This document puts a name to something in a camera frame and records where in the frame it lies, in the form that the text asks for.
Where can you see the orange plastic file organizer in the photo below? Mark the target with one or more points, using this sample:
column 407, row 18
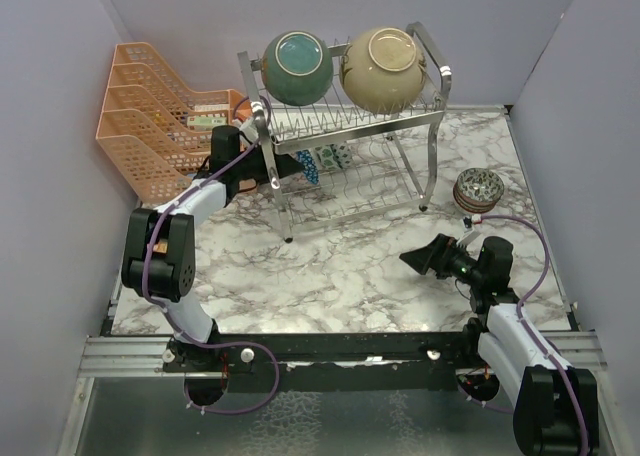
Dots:
column 142, row 126

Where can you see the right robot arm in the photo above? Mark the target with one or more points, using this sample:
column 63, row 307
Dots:
column 555, row 404

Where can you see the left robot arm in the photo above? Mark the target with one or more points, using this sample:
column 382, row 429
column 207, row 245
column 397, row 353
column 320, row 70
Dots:
column 159, row 261

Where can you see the dark red patterned bowl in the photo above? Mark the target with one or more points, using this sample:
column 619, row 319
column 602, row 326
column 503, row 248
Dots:
column 310, row 170

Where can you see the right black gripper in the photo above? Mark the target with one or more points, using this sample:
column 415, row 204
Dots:
column 437, row 255

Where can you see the blue dotted small bowl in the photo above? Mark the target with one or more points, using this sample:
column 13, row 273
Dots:
column 343, row 155

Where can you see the pink patterned small bowl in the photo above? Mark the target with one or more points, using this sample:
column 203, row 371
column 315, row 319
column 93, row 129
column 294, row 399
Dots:
column 480, row 185

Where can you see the steel two-tier dish rack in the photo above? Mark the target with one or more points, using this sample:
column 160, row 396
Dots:
column 394, row 156

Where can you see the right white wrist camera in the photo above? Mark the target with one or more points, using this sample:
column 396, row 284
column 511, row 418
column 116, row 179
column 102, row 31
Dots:
column 471, row 233

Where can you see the large cream ceramic bowl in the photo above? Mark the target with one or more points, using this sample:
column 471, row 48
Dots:
column 382, row 71

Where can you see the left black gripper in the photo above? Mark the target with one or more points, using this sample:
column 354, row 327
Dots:
column 286, row 164

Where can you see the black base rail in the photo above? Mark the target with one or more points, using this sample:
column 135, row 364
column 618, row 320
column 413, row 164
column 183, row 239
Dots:
column 330, row 362

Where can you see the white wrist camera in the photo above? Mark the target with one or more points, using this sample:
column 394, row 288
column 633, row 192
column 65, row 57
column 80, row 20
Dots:
column 248, row 128
column 471, row 233

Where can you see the green patterned small bowl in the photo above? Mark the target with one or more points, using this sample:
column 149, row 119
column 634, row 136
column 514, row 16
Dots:
column 326, row 157

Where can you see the large teal ceramic bowl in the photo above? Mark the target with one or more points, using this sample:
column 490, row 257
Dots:
column 297, row 68

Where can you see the green white box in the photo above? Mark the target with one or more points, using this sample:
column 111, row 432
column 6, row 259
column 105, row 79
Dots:
column 205, row 123

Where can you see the aluminium frame rail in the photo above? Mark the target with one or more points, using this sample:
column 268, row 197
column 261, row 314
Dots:
column 123, row 357

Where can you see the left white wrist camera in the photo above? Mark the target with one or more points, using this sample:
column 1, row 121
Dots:
column 248, row 128

